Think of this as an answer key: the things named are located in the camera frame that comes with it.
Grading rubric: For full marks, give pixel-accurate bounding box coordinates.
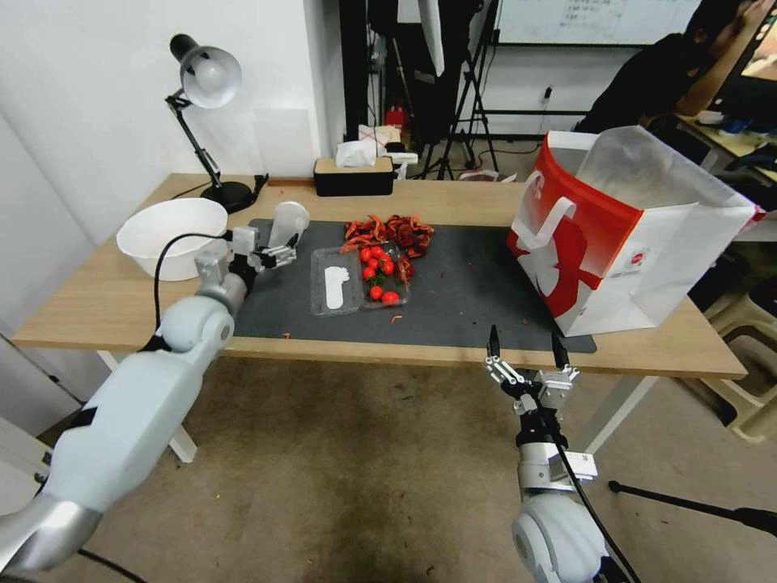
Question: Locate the wooden office desk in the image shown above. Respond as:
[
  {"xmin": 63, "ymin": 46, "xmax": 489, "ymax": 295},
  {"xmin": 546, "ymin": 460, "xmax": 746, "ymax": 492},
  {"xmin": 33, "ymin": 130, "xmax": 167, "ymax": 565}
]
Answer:
[{"xmin": 673, "ymin": 112, "xmax": 777, "ymax": 183}]

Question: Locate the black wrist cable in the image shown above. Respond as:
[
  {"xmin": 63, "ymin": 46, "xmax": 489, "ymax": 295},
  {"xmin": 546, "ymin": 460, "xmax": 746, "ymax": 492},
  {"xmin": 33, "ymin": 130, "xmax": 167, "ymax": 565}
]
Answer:
[
  {"xmin": 526, "ymin": 388, "xmax": 643, "ymax": 583},
  {"xmin": 138, "ymin": 228, "xmax": 235, "ymax": 355}
]

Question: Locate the white photo reflector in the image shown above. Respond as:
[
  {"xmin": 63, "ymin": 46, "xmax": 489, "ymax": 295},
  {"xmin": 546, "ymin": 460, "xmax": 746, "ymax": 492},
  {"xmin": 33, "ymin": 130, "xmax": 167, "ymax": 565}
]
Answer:
[{"xmin": 397, "ymin": 0, "xmax": 448, "ymax": 79}]

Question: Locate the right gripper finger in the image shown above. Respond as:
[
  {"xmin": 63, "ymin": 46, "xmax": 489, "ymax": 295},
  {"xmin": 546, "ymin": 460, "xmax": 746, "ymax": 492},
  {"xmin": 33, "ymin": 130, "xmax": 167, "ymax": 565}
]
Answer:
[
  {"xmin": 483, "ymin": 325, "xmax": 530, "ymax": 406},
  {"xmin": 550, "ymin": 332, "xmax": 581, "ymax": 385}
]

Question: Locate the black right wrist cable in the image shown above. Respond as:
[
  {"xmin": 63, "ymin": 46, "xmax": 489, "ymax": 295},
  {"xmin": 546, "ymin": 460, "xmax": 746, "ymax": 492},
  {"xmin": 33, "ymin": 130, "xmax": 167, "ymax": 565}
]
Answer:
[{"xmin": 526, "ymin": 388, "xmax": 643, "ymax": 583}]

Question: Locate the beige plastic stool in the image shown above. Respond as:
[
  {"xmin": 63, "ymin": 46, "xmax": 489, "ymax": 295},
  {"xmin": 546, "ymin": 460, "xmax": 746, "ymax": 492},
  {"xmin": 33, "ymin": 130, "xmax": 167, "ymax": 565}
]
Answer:
[{"xmin": 698, "ymin": 282, "xmax": 777, "ymax": 445}]

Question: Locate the white plastic bowl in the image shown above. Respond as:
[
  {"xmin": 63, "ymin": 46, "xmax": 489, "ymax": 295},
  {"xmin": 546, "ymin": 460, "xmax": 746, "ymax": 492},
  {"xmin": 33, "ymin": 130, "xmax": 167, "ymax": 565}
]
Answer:
[{"xmin": 116, "ymin": 198, "xmax": 230, "ymax": 283}]

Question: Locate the small white box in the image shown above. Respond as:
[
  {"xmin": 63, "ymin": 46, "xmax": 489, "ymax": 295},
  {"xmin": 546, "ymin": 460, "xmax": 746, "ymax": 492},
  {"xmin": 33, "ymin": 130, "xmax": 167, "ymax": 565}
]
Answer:
[{"xmin": 388, "ymin": 150, "xmax": 420, "ymax": 181}]

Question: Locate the computer monitor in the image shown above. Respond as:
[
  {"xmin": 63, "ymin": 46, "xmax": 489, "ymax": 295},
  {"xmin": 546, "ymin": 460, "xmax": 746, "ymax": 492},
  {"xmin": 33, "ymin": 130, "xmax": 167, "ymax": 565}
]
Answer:
[{"xmin": 718, "ymin": 0, "xmax": 777, "ymax": 114}]

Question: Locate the black tripod stand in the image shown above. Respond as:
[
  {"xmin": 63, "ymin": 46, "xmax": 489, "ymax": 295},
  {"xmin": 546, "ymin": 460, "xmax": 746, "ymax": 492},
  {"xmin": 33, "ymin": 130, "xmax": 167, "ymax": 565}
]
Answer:
[{"xmin": 418, "ymin": 0, "xmax": 503, "ymax": 181}]

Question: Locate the red white delivery bag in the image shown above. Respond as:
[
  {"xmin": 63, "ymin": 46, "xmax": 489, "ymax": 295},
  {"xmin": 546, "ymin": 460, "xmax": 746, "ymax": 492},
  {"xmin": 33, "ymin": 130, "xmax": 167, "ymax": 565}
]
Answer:
[{"xmin": 507, "ymin": 126, "xmax": 761, "ymax": 338}]

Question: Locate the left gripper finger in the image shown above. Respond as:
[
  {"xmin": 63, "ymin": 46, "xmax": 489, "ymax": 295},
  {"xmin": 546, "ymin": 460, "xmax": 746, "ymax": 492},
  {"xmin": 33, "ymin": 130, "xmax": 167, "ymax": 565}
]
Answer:
[
  {"xmin": 261, "ymin": 247, "xmax": 299, "ymax": 273},
  {"xmin": 257, "ymin": 232, "xmax": 300, "ymax": 260}
]

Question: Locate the black wood-topped tissue box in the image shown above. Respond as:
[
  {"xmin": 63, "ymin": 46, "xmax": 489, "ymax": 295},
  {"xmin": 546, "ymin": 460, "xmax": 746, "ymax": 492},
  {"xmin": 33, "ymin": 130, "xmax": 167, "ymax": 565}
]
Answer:
[{"xmin": 313, "ymin": 142, "xmax": 396, "ymax": 198}]

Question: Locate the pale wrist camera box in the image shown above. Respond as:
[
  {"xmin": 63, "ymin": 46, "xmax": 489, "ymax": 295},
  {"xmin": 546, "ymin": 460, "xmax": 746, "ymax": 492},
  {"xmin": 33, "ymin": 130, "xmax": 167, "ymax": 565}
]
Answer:
[
  {"xmin": 536, "ymin": 370, "xmax": 575, "ymax": 415},
  {"xmin": 232, "ymin": 225, "xmax": 261, "ymax": 257}
]

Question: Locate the black desk lamp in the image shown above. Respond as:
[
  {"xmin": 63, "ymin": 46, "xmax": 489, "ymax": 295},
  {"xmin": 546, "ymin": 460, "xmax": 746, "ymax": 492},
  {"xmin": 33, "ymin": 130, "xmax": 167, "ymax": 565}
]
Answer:
[{"xmin": 163, "ymin": 33, "xmax": 270, "ymax": 215}]

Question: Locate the dried red chili pile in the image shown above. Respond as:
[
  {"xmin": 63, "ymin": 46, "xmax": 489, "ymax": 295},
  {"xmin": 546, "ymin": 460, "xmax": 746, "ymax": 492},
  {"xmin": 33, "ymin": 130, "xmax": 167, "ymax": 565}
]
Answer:
[{"xmin": 339, "ymin": 213, "xmax": 435, "ymax": 258}]

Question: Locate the cardboard box with red cross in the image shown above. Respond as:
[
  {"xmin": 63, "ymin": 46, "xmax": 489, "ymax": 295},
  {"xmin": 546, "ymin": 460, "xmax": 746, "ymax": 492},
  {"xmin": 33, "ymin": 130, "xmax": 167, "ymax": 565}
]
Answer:
[{"xmin": 356, "ymin": 124, "xmax": 406, "ymax": 153}]

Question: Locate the whiteboard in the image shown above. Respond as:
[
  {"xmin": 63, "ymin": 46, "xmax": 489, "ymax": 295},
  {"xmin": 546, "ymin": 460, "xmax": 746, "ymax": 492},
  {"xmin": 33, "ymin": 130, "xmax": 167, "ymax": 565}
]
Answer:
[{"xmin": 495, "ymin": 0, "xmax": 705, "ymax": 47}]

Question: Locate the clear disposable takeout box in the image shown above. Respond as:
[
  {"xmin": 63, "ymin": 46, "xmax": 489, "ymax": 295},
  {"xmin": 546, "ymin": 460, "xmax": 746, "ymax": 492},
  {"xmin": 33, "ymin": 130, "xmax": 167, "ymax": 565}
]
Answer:
[{"xmin": 309, "ymin": 241, "xmax": 415, "ymax": 321}]

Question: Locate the black tripod leg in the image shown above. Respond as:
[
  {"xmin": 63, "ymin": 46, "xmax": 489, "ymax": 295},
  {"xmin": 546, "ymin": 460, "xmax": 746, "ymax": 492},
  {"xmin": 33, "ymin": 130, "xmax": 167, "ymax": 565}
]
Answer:
[{"xmin": 608, "ymin": 479, "xmax": 777, "ymax": 535}]

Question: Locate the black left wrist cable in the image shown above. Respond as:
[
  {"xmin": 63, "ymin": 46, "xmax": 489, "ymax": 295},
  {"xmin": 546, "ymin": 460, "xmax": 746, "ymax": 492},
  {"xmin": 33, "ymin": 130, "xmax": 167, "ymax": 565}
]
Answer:
[{"xmin": 138, "ymin": 228, "xmax": 235, "ymax": 355}]

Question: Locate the dark grey table mat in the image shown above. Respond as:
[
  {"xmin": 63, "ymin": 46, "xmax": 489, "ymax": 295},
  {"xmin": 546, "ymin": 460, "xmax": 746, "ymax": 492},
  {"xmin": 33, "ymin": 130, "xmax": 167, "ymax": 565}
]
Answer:
[{"xmin": 232, "ymin": 218, "xmax": 598, "ymax": 355}]

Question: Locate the wooden table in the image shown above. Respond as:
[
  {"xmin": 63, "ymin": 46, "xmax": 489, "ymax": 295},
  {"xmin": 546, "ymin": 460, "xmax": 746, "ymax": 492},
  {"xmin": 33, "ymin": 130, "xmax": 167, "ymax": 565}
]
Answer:
[{"xmin": 11, "ymin": 172, "xmax": 749, "ymax": 464}]

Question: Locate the translucent plastic cup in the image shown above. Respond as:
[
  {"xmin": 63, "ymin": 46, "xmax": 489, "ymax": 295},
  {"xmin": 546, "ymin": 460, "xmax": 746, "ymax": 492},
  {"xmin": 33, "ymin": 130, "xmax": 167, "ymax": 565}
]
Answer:
[{"xmin": 269, "ymin": 200, "xmax": 312, "ymax": 251}]

